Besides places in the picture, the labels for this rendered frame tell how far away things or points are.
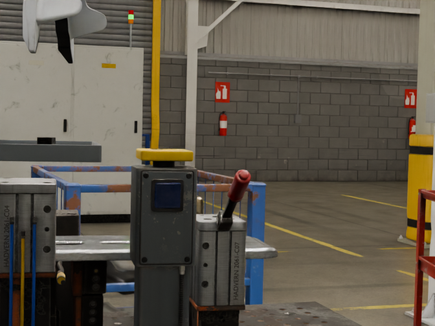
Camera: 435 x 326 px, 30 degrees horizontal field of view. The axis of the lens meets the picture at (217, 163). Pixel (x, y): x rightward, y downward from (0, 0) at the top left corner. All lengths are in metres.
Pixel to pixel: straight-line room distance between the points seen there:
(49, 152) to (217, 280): 0.35
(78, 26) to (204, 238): 0.33
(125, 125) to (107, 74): 0.61
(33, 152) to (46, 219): 0.21
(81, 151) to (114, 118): 8.40
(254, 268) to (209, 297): 2.18
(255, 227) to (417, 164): 5.16
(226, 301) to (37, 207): 0.28
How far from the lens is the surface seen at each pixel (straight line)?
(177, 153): 0.92
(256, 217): 3.26
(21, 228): 1.07
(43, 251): 1.07
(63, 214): 1.42
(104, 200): 9.29
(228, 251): 1.11
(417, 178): 8.30
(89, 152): 0.87
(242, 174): 0.98
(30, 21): 0.86
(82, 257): 1.20
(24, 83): 9.13
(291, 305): 2.24
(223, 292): 1.11
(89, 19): 0.98
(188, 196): 0.92
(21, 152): 0.87
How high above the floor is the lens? 1.20
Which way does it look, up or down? 3 degrees down
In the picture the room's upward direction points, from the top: 1 degrees clockwise
